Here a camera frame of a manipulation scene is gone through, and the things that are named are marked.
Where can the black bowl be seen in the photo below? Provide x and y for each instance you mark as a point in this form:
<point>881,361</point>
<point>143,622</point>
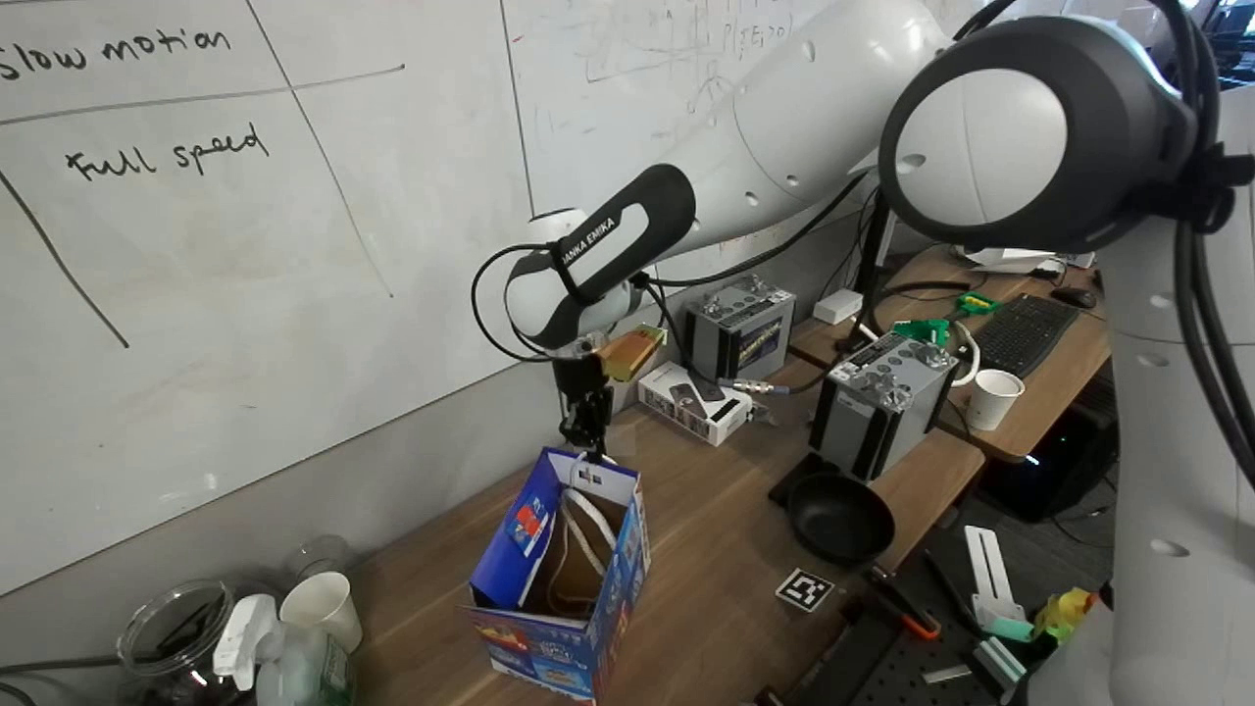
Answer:
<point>836,515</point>

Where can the black bulky case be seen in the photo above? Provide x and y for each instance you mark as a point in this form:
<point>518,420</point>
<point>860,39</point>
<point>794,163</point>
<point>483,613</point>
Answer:
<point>1053,452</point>

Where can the blue cardboard snack box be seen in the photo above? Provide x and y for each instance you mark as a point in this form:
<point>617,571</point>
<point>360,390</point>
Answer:
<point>522,629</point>

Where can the white camera product box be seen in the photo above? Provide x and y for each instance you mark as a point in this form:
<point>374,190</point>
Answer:
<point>690,405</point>

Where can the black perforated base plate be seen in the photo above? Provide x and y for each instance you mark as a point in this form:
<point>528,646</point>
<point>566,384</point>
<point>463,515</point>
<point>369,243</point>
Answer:
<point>917,671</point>

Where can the clear glass jar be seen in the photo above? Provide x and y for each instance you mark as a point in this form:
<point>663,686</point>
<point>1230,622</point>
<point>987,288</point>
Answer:
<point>170,639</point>

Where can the teal white tool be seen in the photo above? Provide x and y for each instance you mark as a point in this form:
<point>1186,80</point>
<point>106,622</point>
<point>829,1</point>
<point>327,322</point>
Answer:
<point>1002,654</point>

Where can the yellow green toy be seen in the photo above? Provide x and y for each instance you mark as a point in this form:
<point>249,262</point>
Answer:
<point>1062,613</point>

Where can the white paper cup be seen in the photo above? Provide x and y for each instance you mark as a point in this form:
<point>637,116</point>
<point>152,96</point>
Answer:
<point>988,396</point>
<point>319,608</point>

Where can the white curved tube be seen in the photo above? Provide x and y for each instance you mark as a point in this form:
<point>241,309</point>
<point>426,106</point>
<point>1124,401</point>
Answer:
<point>971,352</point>

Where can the small white adapter box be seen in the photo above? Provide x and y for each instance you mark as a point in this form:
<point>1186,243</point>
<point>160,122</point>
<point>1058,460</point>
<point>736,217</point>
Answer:
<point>836,309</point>

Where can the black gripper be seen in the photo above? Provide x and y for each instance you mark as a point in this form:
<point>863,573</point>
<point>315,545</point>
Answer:
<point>583,384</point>

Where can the grey battery with Dominator label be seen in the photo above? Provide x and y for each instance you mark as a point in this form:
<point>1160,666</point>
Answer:
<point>740,336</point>

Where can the clear drinking glass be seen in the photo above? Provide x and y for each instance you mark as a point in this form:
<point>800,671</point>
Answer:
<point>319,554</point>

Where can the clear spray bottle white trigger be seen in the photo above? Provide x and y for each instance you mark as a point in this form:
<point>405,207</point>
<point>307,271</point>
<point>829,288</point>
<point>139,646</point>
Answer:
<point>298,671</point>

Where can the black keyboard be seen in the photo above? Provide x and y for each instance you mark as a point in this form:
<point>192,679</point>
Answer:
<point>1026,336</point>

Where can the white papers pile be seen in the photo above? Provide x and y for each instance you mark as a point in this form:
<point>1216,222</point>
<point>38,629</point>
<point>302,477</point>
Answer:
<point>1015,262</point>

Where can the gold wrist camera bar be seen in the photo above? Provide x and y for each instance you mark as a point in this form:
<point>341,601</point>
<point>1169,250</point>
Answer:
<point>632,354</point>

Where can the black white fiducial tag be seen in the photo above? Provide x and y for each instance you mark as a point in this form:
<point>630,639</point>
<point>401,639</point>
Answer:
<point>807,590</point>

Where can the grey battery with foil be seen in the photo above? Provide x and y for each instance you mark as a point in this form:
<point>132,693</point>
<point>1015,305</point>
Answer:
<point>877,413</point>

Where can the green plastic part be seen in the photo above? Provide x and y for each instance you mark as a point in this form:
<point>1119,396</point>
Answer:
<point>932,328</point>

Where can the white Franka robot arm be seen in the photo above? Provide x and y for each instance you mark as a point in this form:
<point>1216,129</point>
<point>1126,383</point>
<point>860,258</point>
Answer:
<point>808,102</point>

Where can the white ribbed plastic bar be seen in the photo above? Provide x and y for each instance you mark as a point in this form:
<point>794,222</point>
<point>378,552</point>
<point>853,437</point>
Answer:
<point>988,571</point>

